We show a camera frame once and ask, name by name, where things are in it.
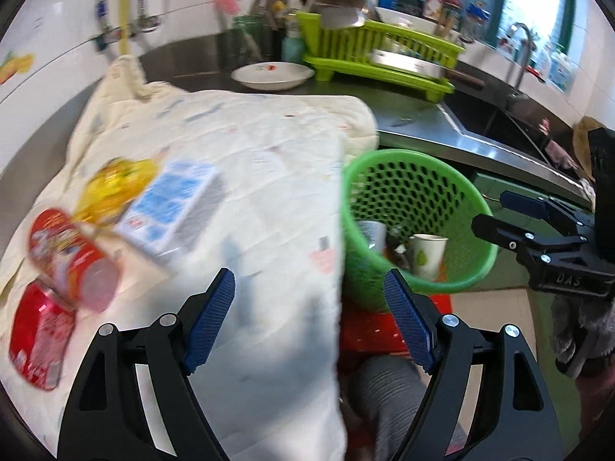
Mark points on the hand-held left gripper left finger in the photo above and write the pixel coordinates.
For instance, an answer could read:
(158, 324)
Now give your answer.
(209, 321)

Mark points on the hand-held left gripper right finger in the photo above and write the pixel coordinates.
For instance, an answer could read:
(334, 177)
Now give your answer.
(411, 321)

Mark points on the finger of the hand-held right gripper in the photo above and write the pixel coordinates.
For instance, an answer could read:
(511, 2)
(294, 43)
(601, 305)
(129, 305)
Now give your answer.
(504, 236)
(526, 203)

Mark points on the white paper cup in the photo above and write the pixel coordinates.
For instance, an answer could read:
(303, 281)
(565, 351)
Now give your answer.
(427, 257)

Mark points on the green plastic basket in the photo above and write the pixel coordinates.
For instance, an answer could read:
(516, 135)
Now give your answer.
(418, 177)

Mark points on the blue and white carton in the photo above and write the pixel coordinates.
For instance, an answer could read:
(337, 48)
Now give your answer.
(173, 211)

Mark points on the red snack tube can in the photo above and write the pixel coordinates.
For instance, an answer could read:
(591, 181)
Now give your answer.
(67, 254)

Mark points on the yellow wrapper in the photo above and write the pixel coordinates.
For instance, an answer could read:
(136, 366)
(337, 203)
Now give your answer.
(115, 185)

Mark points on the red soda can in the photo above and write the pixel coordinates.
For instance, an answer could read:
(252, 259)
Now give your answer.
(41, 336)

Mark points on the person's right forearm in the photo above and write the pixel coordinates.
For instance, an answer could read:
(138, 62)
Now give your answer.
(598, 403)

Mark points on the person's right hand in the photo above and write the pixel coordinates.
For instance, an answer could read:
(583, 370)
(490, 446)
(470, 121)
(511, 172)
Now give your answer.
(576, 331)

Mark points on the red plastic stool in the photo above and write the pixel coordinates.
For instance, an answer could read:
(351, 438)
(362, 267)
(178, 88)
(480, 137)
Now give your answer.
(365, 331)

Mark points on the steel sink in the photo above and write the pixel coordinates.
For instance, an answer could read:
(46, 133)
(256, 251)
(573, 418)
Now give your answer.
(499, 129)

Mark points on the person's grey trouser leg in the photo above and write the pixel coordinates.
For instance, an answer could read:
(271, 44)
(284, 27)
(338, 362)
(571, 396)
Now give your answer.
(399, 403)

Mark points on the white detergent bottle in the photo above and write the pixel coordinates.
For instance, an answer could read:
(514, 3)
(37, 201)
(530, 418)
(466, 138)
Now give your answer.
(559, 69)

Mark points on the chrome faucet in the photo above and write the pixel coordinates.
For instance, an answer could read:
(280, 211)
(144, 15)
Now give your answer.
(521, 57)

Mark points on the cream quilted blanket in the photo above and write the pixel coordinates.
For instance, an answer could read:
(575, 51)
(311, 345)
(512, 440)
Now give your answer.
(250, 163)

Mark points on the sprouting onion jar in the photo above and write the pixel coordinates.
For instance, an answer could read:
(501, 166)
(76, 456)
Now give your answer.
(479, 14)
(437, 5)

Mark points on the green dish rack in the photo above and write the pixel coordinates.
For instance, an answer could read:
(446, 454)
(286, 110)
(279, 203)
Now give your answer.
(365, 69)

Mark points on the white plate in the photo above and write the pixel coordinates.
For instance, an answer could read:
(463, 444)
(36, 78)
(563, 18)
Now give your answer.
(271, 76)

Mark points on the steel bowl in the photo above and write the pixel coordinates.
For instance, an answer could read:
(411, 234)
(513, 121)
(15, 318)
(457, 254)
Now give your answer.
(338, 5)

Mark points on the teal dish soap bottle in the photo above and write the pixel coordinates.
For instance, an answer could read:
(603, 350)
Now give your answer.
(292, 48)

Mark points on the green glass jar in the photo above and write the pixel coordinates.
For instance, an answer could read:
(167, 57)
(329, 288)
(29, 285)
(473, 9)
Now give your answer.
(250, 36)

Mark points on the pink bottle brush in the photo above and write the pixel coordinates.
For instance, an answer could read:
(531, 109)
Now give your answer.
(228, 7)

